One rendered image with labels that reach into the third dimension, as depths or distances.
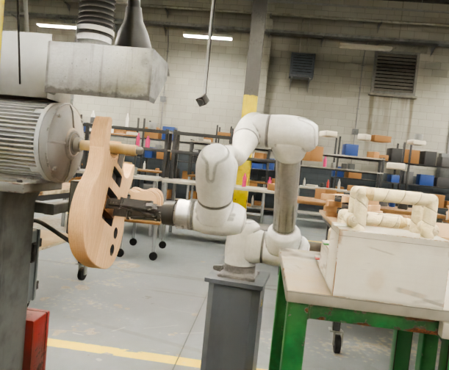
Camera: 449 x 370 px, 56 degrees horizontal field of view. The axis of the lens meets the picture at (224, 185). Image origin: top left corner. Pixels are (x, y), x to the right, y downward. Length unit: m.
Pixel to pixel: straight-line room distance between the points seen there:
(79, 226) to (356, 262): 0.72
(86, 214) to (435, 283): 0.90
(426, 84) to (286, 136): 11.73
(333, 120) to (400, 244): 11.43
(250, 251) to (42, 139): 1.09
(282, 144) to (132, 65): 0.70
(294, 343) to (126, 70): 0.85
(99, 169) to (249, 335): 1.15
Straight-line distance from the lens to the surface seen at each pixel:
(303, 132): 1.63
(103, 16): 1.33
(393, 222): 1.30
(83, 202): 1.18
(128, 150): 1.34
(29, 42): 1.45
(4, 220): 1.45
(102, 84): 1.23
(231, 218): 1.21
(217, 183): 1.12
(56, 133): 1.34
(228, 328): 2.06
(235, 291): 2.00
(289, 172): 1.73
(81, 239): 1.18
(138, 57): 1.22
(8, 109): 1.44
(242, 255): 2.00
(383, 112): 12.82
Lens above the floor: 1.24
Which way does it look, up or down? 3 degrees down
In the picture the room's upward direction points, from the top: 6 degrees clockwise
